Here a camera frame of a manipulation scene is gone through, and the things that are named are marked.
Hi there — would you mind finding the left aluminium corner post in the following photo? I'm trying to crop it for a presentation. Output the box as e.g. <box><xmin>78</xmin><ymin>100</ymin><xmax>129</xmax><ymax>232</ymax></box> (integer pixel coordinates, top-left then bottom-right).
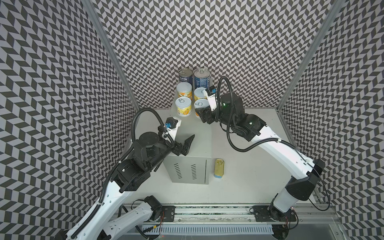
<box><xmin>82</xmin><ymin>0</ymin><xmax>140</xmax><ymax>111</ymax></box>

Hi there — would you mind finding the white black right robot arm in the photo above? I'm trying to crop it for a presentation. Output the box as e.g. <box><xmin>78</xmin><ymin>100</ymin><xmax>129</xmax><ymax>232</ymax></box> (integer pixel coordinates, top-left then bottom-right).
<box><xmin>197</xmin><ymin>89</ymin><xmax>325</xmax><ymax>222</ymax></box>

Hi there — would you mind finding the grey metal cabinet box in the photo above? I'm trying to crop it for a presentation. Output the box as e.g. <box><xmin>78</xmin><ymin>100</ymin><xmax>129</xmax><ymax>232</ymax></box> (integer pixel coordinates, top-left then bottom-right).
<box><xmin>163</xmin><ymin>77</ymin><xmax>214</xmax><ymax>185</ymax></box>

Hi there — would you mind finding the blue label tin can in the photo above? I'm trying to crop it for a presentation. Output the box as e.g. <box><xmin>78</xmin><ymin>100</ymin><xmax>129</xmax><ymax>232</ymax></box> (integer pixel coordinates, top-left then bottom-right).
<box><xmin>194</xmin><ymin>68</ymin><xmax>211</xmax><ymax>88</ymax></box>

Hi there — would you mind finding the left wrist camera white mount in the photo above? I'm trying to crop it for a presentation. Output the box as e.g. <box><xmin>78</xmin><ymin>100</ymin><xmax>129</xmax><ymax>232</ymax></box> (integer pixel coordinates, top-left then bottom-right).
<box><xmin>158</xmin><ymin>117</ymin><xmax>182</xmax><ymax>141</ymax></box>

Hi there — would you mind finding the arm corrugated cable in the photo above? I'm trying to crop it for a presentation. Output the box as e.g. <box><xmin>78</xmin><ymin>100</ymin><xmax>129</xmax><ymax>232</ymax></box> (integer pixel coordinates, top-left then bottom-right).
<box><xmin>68</xmin><ymin>107</ymin><xmax>176</xmax><ymax>240</ymax></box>
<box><xmin>215</xmin><ymin>75</ymin><xmax>331</xmax><ymax>212</ymax></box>

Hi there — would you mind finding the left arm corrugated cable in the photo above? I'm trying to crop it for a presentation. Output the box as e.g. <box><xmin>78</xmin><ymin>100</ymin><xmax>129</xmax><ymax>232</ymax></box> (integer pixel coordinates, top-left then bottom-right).
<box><xmin>68</xmin><ymin>107</ymin><xmax>176</xmax><ymax>240</ymax></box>

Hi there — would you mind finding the aluminium corner post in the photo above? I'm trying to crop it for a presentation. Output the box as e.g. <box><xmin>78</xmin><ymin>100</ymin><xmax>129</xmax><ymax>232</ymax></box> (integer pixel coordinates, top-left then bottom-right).
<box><xmin>82</xmin><ymin>0</ymin><xmax>140</xmax><ymax>111</ymax></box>
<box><xmin>276</xmin><ymin>0</ymin><xmax>346</xmax><ymax>113</ymax></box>

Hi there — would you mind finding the right aluminium corner post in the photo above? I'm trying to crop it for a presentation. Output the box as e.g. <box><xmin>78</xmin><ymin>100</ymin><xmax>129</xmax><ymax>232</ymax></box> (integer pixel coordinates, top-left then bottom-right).
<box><xmin>276</xmin><ymin>0</ymin><xmax>346</xmax><ymax>113</ymax></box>

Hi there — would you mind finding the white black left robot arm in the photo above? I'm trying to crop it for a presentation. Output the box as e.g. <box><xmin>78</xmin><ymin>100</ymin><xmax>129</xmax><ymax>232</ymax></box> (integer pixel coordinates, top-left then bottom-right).
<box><xmin>55</xmin><ymin>130</ymin><xmax>195</xmax><ymax>240</ymax></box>

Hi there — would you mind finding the white lid can front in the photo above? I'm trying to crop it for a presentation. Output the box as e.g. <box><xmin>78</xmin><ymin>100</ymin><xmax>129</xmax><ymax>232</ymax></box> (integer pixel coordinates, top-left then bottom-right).
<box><xmin>194</xmin><ymin>99</ymin><xmax>210</xmax><ymax>118</ymax></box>

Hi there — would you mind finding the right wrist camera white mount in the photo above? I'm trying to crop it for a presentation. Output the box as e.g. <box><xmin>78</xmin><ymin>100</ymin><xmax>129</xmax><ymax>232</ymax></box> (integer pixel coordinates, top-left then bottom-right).
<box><xmin>204</xmin><ymin>86</ymin><xmax>218</xmax><ymax>112</ymax></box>

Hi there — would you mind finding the white lid can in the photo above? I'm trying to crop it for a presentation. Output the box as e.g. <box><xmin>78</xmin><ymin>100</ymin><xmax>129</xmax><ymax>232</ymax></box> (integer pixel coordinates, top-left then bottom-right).
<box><xmin>194</xmin><ymin>99</ymin><xmax>210</xmax><ymax>118</ymax></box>
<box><xmin>177</xmin><ymin>82</ymin><xmax>193</xmax><ymax>100</ymax></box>
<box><xmin>194</xmin><ymin>88</ymin><xmax>207</xmax><ymax>101</ymax></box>
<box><xmin>175</xmin><ymin>97</ymin><xmax>192</xmax><ymax>117</ymax></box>

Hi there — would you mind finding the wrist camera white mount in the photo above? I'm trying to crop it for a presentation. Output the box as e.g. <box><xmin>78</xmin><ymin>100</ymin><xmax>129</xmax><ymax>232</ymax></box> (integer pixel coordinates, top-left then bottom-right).
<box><xmin>204</xmin><ymin>86</ymin><xmax>218</xmax><ymax>112</ymax></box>
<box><xmin>158</xmin><ymin>117</ymin><xmax>182</xmax><ymax>141</ymax></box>

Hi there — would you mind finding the gold rectangular sardine tin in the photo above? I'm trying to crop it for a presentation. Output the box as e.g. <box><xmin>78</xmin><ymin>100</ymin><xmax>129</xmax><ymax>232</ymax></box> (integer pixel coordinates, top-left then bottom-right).
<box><xmin>214</xmin><ymin>159</ymin><xmax>225</xmax><ymax>178</ymax></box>

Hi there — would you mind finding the tomato can dark label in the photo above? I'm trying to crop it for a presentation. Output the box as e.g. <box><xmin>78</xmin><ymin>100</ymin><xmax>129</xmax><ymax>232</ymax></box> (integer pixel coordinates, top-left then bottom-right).
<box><xmin>178</xmin><ymin>68</ymin><xmax>193</xmax><ymax>85</ymax></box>

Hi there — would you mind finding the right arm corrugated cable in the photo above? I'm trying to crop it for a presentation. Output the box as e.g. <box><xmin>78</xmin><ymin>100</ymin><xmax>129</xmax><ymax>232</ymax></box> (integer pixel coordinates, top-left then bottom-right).
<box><xmin>215</xmin><ymin>75</ymin><xmax>331</xmax><ymax>212</ymax></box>

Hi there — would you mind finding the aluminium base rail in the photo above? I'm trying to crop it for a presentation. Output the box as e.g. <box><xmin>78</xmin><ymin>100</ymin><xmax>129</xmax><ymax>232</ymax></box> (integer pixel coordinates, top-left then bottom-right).
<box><xmin>139</xmin><ymin>204</ymin><xmax>349</xmax><ymax>240</ymax></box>

